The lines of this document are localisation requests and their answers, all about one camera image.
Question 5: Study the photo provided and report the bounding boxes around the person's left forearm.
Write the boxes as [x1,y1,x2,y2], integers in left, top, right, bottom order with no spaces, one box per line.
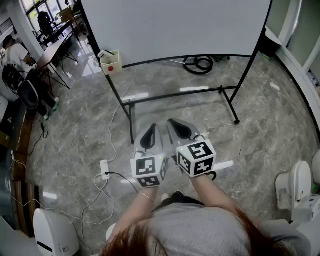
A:
[109,185,161,242]

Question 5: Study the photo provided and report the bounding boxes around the white whiteboard black frame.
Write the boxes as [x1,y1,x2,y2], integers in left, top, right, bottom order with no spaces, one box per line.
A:
[79,0,274,145]

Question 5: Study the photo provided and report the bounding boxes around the frosted glass partition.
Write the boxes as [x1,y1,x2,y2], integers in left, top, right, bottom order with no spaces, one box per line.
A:
[284,0,320,70]

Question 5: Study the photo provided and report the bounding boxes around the white shell chair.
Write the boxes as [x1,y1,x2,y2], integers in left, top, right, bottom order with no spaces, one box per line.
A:
[18,79,40,110]

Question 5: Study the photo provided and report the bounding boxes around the dark folding table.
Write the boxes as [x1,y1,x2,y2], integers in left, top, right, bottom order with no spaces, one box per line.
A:
[36,34,80,90]
[42,19,81,48]

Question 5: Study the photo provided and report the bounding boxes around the white power cable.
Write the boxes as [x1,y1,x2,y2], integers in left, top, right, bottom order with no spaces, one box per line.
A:
[79,173,116,255]
[107,66,139,163]
[246,57,274,85]

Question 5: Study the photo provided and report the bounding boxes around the person's right forearm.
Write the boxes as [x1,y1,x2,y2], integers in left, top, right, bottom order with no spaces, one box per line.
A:
[191,173,242,218]

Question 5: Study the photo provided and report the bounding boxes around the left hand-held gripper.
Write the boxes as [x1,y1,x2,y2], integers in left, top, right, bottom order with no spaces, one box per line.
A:
[130,123,169,189]

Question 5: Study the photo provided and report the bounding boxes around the black coiled hose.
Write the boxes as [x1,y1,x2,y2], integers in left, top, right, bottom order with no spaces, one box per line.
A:
[182,55,215,75]

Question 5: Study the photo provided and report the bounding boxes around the white toilet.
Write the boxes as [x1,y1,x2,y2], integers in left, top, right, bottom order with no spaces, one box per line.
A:
[311,149,320,186]
[105,222,118,242]
[33,207,81,256]
[274,160,313,211]

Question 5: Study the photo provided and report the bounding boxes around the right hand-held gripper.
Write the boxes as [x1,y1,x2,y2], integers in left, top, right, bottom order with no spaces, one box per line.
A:
[166,118,217,179]

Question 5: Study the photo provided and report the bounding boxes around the person's grey top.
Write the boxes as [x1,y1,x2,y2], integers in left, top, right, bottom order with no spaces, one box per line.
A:
[139,201,313,256]

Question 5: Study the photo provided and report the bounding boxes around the brown wooden ledge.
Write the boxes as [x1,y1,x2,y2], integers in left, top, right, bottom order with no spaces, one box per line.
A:
[11,109,42,238]

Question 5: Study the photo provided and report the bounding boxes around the white plastic device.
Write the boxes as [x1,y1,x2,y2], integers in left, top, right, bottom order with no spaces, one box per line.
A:
[291,194,320,223]

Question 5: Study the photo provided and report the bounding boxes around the black power cable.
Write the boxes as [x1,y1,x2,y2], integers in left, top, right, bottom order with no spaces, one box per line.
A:
[104,170,140,195]

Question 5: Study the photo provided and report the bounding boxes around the person's dark trousers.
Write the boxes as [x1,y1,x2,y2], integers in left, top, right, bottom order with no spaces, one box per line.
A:
[152,191,206,213]

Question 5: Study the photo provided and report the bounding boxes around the black white bathtub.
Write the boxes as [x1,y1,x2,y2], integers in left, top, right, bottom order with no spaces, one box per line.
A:
[258,26,283,59]

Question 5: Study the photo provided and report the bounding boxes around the cream plastic holder box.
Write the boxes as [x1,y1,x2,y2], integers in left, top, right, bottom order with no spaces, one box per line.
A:
[99,49,123,76]

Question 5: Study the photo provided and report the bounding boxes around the blue white clutter pile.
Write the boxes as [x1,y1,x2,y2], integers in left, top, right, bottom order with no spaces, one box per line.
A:
[307,69,320,88]

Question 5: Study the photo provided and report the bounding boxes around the thin black cable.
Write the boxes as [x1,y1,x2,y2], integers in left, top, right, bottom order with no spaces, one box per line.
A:
[26,116,50,156]

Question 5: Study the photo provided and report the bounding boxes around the white board eraser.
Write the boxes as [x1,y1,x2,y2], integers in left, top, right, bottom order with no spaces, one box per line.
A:
[97,49,114,60]

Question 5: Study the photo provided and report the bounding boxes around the black backpack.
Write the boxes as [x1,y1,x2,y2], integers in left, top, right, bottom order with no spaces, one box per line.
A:
[1,62,26,89]

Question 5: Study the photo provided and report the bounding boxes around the thin silver bracelet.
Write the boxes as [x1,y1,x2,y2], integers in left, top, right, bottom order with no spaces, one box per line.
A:
[139,190,155,202]

